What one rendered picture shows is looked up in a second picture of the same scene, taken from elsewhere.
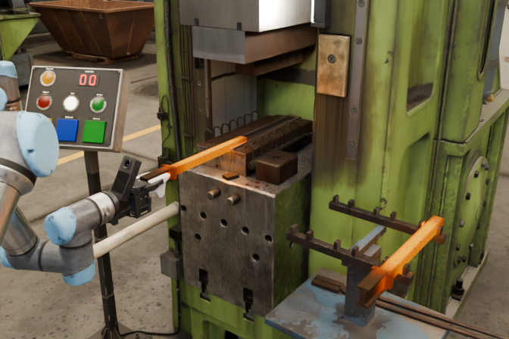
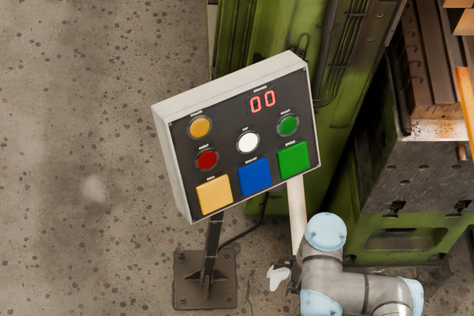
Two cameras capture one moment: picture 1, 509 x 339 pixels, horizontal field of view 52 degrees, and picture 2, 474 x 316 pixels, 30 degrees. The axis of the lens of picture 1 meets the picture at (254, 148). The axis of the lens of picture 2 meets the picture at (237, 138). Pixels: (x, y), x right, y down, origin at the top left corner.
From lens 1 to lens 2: 2.11 m
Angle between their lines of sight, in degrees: 52
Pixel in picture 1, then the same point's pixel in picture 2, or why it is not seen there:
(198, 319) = (367, 231)
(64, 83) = (227, 122)
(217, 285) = (417, 206)
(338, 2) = not seen: outside the picture
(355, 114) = not seen: outside the picture
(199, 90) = (378, 22)
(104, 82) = (287, 92)
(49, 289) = (34, 261)
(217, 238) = (436, 178)
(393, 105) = not seen: outside the picture
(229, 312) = (424, 218)
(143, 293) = (159, 191)
